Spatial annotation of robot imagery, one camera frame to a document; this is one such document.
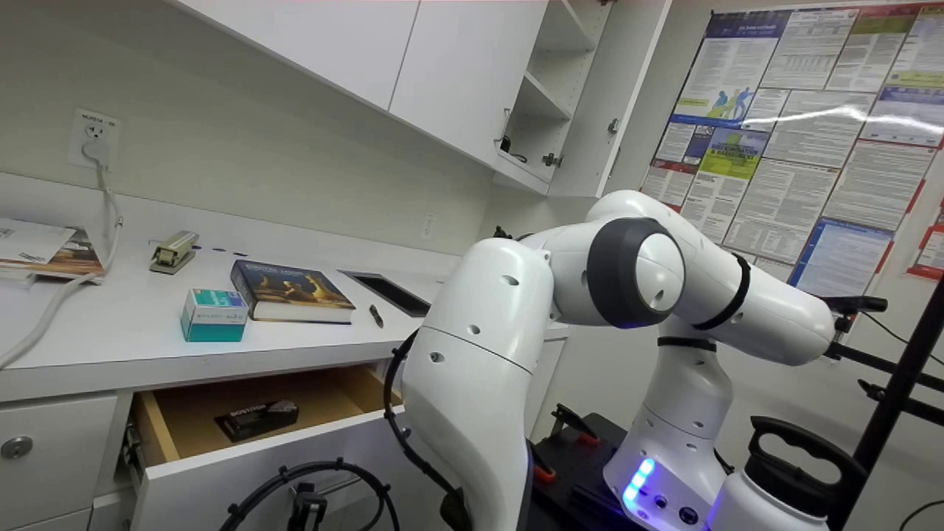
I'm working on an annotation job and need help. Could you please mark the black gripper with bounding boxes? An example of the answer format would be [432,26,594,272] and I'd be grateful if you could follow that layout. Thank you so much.
[289,482,329,531]

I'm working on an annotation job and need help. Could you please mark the dark brown card pack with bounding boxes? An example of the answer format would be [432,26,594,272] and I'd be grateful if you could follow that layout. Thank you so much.
[214,395,304,446]

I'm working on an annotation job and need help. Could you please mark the white drawer wooden interior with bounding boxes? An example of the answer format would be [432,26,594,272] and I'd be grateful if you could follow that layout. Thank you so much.
[127,359,422,531]

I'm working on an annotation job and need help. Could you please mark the wide black counter opening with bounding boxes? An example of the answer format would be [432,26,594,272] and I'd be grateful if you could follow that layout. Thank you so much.
[341,268,435,318]

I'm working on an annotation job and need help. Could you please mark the white drawer round knob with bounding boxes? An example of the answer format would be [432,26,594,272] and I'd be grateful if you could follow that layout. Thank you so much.
[0,392,127,531]

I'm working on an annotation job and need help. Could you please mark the open white cabinet shelves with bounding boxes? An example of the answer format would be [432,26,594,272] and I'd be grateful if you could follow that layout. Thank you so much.
[494,0,615,197]

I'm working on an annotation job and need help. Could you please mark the open white cabinet door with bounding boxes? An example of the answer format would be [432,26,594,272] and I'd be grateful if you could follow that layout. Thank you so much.
[547,0,677,203]

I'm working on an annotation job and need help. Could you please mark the teal staple box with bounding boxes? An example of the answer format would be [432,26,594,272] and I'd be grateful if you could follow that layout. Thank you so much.
[176,287,251,346]

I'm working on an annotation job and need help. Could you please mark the dark hardcover book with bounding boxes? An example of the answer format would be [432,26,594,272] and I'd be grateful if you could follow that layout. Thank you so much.
[226,257,358,327]

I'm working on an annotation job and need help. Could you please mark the beige stapler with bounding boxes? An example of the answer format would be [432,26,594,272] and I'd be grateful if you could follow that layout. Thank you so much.
[146,229,202,277]

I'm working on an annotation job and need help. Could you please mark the stack of papers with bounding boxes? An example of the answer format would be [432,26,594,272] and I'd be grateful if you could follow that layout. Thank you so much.
[0,216,108,288]

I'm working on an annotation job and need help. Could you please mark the white upper cabinet door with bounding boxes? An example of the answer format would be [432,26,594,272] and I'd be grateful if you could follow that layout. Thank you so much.
[173,0,423,111]
[386,0,550,167]

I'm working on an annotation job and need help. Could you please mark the black tripod stand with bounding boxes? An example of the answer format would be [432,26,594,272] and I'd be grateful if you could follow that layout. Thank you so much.
[820,277,944,531]

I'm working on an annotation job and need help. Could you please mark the small red bordered poster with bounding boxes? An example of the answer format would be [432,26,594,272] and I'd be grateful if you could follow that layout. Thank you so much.
[904,201,944,287]

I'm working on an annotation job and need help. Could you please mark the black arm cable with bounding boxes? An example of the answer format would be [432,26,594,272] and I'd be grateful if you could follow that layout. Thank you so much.
[217,327,473,531]

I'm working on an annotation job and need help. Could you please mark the black clamp orange handle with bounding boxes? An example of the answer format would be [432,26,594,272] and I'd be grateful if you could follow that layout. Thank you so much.
[524,446,559,489]
[547,398,605,455]

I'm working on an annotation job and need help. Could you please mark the black pegboard base plate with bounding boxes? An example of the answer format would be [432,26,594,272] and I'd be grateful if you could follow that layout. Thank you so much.
[524,406,642,531]

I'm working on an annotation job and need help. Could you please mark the white power cable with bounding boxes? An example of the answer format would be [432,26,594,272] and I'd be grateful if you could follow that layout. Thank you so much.
[0,145,127,374]

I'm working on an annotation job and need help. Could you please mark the wall outlet with plug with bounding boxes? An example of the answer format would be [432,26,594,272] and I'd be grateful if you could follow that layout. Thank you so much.
[68,107,124,172]

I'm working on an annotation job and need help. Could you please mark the white container black handle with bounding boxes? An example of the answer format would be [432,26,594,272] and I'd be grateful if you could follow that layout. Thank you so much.
[705,414,869,531]

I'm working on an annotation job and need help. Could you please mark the large printed wall poster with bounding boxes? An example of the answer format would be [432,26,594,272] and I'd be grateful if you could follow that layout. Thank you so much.
[640,0,944,305]

